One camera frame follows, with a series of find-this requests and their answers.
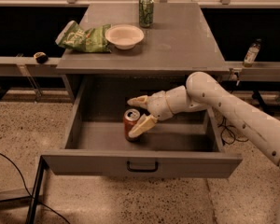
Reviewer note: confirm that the black drawer handle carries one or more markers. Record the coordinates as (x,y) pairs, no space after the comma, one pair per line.
(142,167)

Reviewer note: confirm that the red coke can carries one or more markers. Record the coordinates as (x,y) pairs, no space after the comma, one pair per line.
(130,118)

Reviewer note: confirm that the small clear bottle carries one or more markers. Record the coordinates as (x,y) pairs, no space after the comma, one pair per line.
(252,53)

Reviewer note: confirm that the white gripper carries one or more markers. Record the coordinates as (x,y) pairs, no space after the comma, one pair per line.
(158,105)

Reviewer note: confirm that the green chip bag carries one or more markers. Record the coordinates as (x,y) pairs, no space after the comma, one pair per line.
(74,37)

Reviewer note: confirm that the black wheeled table leg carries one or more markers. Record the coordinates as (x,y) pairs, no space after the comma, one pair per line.
(256,95)

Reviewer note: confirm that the white bowl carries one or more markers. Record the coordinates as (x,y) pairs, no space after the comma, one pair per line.
(124,36)

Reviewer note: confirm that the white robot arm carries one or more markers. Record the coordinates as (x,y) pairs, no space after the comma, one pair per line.
(200,92)

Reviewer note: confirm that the black metal stand leg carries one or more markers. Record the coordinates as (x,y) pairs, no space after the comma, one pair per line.
(31,195)

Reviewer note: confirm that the open grey top drawer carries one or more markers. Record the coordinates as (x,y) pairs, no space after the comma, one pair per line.
(187,145)

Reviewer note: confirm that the green soda can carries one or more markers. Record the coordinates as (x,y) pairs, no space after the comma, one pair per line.
(146,9)

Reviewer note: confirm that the grey cabinet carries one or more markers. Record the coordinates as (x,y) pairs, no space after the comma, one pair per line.
(178,43)

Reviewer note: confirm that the small black round object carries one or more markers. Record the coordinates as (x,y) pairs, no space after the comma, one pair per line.
(41,57)

